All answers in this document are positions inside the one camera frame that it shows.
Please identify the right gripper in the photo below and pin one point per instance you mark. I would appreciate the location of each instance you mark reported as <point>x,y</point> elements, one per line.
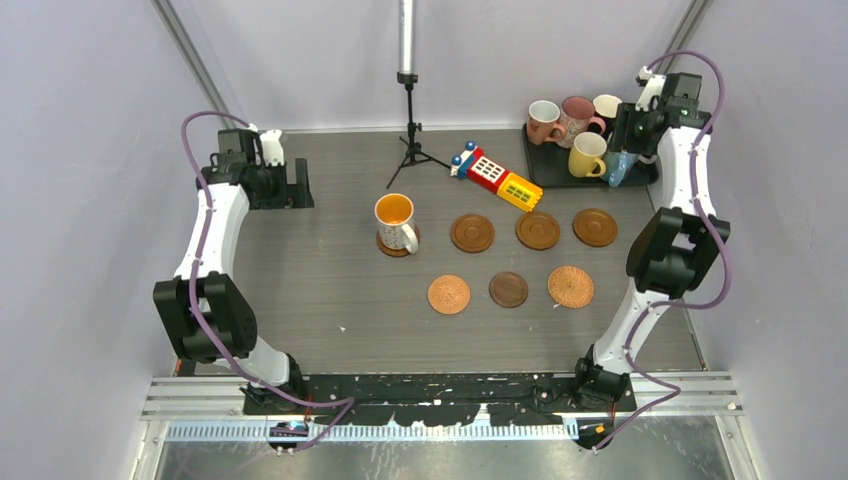
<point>620,136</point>

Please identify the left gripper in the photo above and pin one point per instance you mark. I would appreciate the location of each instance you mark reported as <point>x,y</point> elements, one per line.
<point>290,195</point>

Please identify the patterned mug orange inside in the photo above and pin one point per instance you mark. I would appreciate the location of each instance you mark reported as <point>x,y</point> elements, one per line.
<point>394,209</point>

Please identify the ridged wooden coaster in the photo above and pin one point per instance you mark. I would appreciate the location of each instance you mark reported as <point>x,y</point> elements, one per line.
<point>398,240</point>
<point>538,230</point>
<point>472,233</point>
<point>595,227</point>

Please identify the woven coaster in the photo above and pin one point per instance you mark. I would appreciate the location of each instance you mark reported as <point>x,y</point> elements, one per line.
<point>571,287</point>
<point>449,294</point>

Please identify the dark wooden coaster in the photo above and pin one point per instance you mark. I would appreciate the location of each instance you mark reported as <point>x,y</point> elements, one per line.
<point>508,289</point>

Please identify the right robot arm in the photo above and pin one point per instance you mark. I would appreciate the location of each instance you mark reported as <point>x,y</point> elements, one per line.
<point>676,249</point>

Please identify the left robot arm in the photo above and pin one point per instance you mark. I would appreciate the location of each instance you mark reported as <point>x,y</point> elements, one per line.
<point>206,317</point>

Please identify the blue mug orange inside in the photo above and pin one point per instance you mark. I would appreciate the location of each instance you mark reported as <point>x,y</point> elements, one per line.
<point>618,165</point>

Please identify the black mug white inside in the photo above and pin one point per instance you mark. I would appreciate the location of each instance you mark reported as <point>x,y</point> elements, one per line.
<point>606,108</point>

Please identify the yellow mug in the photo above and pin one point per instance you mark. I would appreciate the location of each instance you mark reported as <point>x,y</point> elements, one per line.
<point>586,156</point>

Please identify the pink mug white inside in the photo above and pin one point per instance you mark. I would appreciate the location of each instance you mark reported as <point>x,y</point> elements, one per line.
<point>543,123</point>

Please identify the black tray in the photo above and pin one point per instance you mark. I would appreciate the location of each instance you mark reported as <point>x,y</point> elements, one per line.
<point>547,168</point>

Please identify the black tripod with pole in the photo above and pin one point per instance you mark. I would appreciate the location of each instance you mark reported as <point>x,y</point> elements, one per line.
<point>408,78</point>

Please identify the toy block house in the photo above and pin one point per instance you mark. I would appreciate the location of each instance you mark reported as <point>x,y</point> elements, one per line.
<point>474,165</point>

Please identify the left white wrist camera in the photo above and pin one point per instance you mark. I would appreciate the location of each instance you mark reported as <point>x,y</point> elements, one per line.
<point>271,144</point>

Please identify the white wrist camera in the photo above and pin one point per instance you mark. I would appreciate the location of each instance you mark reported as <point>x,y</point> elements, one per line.
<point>652,85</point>
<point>271,144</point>

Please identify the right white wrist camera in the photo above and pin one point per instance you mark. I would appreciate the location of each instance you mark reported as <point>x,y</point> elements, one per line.
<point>652,85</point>

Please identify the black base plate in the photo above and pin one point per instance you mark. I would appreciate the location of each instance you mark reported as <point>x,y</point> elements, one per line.
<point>510,399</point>

